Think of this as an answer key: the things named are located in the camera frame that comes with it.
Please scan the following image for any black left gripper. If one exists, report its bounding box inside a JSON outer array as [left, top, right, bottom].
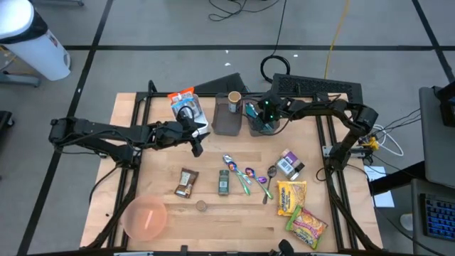
[[173, 119, 210, 159]]

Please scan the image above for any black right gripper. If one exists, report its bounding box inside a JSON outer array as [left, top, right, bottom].
[[252, 92, 286, 136]]

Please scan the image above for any teal plastic spoon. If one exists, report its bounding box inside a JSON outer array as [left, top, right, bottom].
[[245, 102, 261, 122]]

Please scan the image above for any yellow red ramen packet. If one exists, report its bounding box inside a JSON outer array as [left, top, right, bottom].
[[170, 96, 203, 121]]

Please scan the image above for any iridescent spoon green handle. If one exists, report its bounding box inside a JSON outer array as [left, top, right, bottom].
[[227, 160, 251, 195], [245, 167, 274, 201]]

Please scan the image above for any brown snack bar packet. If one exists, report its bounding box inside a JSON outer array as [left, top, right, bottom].
[[173, 167, 200, 199]]

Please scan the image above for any orange ramen noodle packet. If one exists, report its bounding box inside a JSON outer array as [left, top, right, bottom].
[[166, 86, 196, 105]]

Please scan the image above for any green spice jar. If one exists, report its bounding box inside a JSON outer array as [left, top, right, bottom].
[[218, 169, 230, 197]]

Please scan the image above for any small purple iridescent spoon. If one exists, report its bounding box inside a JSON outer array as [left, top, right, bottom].
[[243, 173, 268, 185]]

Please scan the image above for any translucent grey plastic bin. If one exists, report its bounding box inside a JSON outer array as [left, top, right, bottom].
[[245, 94, 280, 139], [211, 94, 245, 138]]

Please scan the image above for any white plastic bin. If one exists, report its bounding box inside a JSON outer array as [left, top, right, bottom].
[[172, 94, 210, 139]]

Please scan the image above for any large purple-lid spice jar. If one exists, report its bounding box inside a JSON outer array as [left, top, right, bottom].
[[275, 149, 306, 181]]

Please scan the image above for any plain dark silver spoon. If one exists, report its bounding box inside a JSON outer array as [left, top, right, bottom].
[[262, 165, 278, 205]]

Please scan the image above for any black wedge-shaped box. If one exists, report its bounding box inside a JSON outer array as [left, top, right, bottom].
[[193, 73, 250, 95]]

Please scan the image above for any black mesh computer case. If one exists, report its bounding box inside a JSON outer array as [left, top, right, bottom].
[[270, 73, 365, 121]]

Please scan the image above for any yellow ramen noodle packet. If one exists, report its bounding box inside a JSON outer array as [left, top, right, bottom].
[[276, 180, 308, 217]]

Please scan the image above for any pink translucent plastic bowl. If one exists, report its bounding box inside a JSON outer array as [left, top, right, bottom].
[[120, 194, 168, 242]]

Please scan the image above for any green-edged ramen noodle packet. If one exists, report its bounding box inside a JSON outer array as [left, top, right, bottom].
[[285, 206, 328, 250]]

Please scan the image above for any white paper sheet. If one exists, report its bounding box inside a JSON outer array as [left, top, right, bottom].
[[364, 165, 395, 209]]

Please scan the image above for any white computer mouse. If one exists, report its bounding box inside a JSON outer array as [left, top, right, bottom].
[[400, 212, 414, 232]]

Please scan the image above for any black equipment box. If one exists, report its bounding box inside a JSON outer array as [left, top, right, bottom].
[[432, 80, 455, 128]]

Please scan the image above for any white trash can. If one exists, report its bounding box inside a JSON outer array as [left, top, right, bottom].
[[0, 0, 72, 82]]

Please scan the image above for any grey flat floor base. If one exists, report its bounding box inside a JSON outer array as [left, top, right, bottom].
[[0, 46, 42, 89]]

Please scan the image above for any dark grey desk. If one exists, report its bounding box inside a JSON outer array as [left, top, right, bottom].
[[410, 177, 455, 256]]

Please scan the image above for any black floor object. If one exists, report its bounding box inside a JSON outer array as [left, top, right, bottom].
[[0, 110, 15, 131]]

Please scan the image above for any backlit computer keyboard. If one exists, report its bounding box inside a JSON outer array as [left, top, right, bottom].
[[419, 193, 455, 242]]

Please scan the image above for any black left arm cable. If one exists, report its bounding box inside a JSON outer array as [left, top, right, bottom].
[[176, 105, 196, 124]]

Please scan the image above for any silver spoon teal striped handle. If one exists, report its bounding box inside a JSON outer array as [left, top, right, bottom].
[[220, 151, 250, 185]]

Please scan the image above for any black coiled floor cable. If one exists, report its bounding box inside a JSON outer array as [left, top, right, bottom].
[[259, 0, 291, 85]]

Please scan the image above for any black metal table frame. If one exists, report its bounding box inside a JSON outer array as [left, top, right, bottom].
[[84, 80, 384, 256]]

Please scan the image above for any yellow cable connector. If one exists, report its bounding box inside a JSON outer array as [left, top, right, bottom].
[[363, 137, 380, 152]]

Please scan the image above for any yellow cable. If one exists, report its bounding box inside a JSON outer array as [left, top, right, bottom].
[[323, 0, 351, 80]]

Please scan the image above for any loose black floor cable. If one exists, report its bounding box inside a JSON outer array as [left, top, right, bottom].
[[208, 0, 285, 22]]

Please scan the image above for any white cable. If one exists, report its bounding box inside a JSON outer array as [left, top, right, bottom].
[[373, 123, 405, 157]]

